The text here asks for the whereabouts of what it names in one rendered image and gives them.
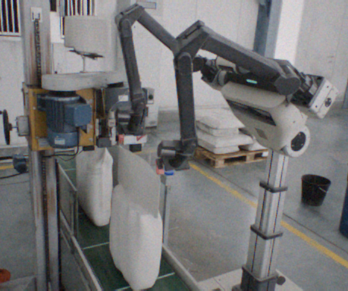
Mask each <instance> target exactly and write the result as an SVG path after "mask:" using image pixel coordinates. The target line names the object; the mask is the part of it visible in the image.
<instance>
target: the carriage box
mask: <svg viewBox="0 0 348 291"><path fill-rule="evenodd" d="M21 92H23V101H24V116H28V122H29V136H25V137H26V140H27V142H28V143H29V146H30V148H31V150H32V152H36V151H42V150H50V149H54V148H53V147H51V146H45V147H39V139H41V138H48V137H47V129H48V128H49V127H47V123H46V111H38V109H37V97H36V95H37V94H38V93H49V89H29V88H27V87H25V85H24V82H22V88H21ZM25 94H26V95H27V97H28V98H29V107H30V112H28V110H27V109H26V100H25ZM76 94H78V95H81V96H82V97H84V98H85V99H86V100H88V101H89V104H91V106H92V121H91V123H90V124H89V133H85V132H83V131H82V130H81V129H80V142H79V147H80V146H94V145H95V146H96V88H94V87H92V88H88V89H78V90H76Z"/></svg>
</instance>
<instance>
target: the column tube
mask: <svg viewBox="0 0 348 291"><path fill-rule="evenodd" d="M30 7H35V8H42V22H39V32H40V51H41V67H42V70H41V71H42V76H43V75H47V74H52V49H51V27H50V5H49V0H20V25H21V38H22V37H23V40H24V54H23V63H24V85H25V87H27V88H29V89H38V88H39V83H38V68H37V65H38V64H37V54H39V53H36V51H39V50H36V47H37V48H39V46H36V41H39V40H38V39H37V40H36V33H35V21H31V14H30ZM28 151H29V176H30V201H31V214H32V226H33V246H34V264H35V266H34V276H36V289H37V291H46V255H45V225H44V209H43V194H42V191H43V189H42V162H41V151H36V152H32V150H31V148H30V146H29V143H28ZM45 169H46V185H47V202H48V219H49V220H48V222H49V248H48V250H49V271H50V279H51V286H52V291H59V283H58V269H59V262H58V219H57V198H56V176H55V156H52V158H46V159H45Z"/></svg>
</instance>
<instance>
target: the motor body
mask: <svg viewBox="0 0 348 291"><path fill-rule="evenodd" d="M45 97H46V99H45V104H46V123H47V127H49V128H48V129H47V137H48V143H49V145H50V146H51V147H53V148H54V149H72V148H75V147H77V129H76V127H74V125H71V124H67V123H65V122H64V106H65V105H68V104H73V103H78V102H80V100H78V99H79V98H80V96H79V95H78V94H75V95H70V96H57V95H51V94H50V93H48V94H46V96H45Z"/></svg>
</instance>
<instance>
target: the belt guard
mask: <svg viewBox="0 0 348 291"><path fill-rule="evenodd" d="M104 72H106V73H104ZM90 73H93V74H87V75H81V74H83V73H67V74H47V75H43V76H42V88H44V89H51V90H63V91H68V90H78V89H88V88H92V87H97V86H103V85H107V84H110V83H117V82H122V81H123V71H120V70H106V71H104V70H103V71H102V72H99V71H91V72H90Z"/></svg>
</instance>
